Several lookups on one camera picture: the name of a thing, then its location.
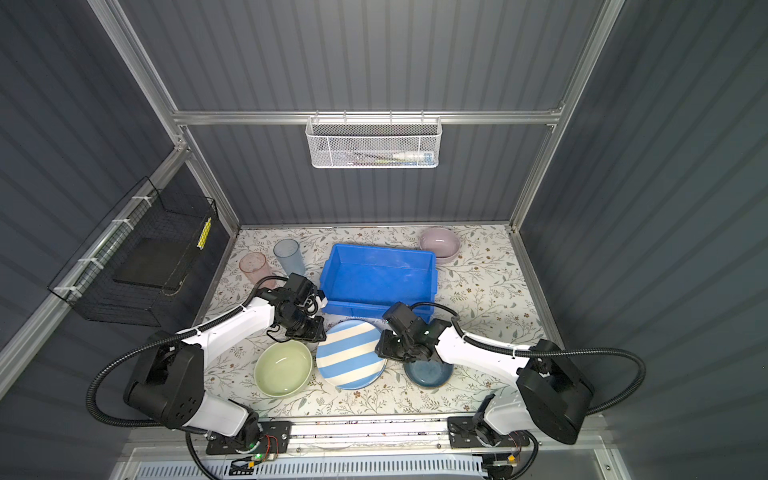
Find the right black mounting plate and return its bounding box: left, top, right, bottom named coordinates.
left=447, top=416, right=530, bottom=450

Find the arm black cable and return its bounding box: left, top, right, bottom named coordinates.
left=410, top=301, right=647, bottom=416
left=85, top=274, right=289, bottom=480

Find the black mounting plate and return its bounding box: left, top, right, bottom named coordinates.
left=447, top=416, right=530, bottom=450
left=205, top=421, right=293, bottom=457

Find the yellow tag on basket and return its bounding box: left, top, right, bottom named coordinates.
left=196, top=217, right=212, bottom=250

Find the blue plastic bin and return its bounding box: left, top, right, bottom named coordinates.
left=320, top=244, right=438, bottom=319

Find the black wire wall basket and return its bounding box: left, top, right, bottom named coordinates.
left=48, top=169, right=230, bottom=331

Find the white wire mesh basket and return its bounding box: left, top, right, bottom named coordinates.
left=305, top=114, right=443, bottom=169

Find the blue translucent plastic cup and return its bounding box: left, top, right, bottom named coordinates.
left=273, top=238, right=306, bottom=276

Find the pink ceramic bowl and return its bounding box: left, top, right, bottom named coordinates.
left=419, top=227, right=461, bottom=264

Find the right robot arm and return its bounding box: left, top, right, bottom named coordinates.
left=375, top=303, right=594, bottom=447

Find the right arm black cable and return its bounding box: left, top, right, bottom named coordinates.
left=410, top=301, right=647, bottom=416

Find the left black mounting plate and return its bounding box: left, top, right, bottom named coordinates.
left=205, top=421, right=293, bottom=457

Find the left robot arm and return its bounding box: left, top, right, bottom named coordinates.
left=124, top=274, right=327, bottom=450

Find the blue white striped plate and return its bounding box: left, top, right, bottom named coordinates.
left=315, top=319, right=387, bottom=391

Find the pink translucent plastic cup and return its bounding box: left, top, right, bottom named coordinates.
left=238, top=252, right=277, bottom=288

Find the dark blue ceramic bowl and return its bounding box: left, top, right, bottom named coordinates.
left=404, top=361, right=454, bottom=389

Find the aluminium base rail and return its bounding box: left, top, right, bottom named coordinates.
left=111, top=413, right=630, bottom=479

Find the white marker in basket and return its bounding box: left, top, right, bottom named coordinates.
left=383, top=151, right=434, bottom=165

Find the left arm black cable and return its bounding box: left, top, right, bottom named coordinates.
left=85, top=274, right=289, bottom=480

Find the green ceramic bowl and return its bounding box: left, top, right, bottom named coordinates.
left=253, top=340, right=314, bottom=398

